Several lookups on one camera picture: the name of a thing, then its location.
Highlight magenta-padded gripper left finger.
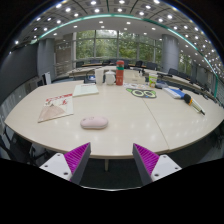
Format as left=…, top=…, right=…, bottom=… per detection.
left=39, top=142, right=92, bottom=185

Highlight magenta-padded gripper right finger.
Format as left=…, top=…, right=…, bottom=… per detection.
left=132, top=143, right=183, bottom=186

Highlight pink computer mouse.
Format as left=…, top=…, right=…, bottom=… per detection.
left=79, top=115, right=109, bottom=130

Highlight cat-shaped black green mouse pad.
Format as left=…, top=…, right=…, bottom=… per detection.
left=125, top=87, right=158, bottom=100

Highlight red white fan-print magazine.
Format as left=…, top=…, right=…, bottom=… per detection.
left=37, top=93, right=74, bottom=124

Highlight blue and white book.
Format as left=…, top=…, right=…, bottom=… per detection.
left=162, top=86, right=186, bottom=100

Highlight white booklet with red heading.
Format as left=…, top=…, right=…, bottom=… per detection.
left=72, top=83, right=100, bottom=98

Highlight black console with gooseneck microphone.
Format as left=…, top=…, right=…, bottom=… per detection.
left=154, top=81, right=169, bottom=90

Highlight green printed cup with straw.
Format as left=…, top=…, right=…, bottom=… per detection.
left=148, top=72, right=159, bottom=89

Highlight colourful sticker sheet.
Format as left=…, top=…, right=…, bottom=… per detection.
left=123, top=82, right=149, bottom=91

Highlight cream divided box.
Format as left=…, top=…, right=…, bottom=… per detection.
left=123, top=69, right=147, bottom=85

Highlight dark office chairs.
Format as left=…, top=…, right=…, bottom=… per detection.
left=75, top=59, right=214, bottom=92

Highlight long curved conference desk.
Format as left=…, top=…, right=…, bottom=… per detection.
left=66, top=64, right=118, bottom=78

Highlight red bottle with green band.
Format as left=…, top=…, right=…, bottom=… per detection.
left=115, top=60, right=125, bottom=87

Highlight white lidded mug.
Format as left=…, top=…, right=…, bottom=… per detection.
left=104, top=70, right=117, bottom=86

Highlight ceiling lights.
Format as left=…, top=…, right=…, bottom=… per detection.
left=13, top=0, right=224, bottom=73

